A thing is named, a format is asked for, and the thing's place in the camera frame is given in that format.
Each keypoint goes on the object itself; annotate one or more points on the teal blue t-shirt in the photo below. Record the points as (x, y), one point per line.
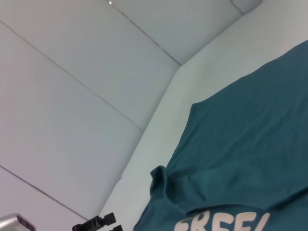
(240, 144)

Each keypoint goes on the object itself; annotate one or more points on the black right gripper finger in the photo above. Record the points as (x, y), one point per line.
(115, 228)
(96, 221)

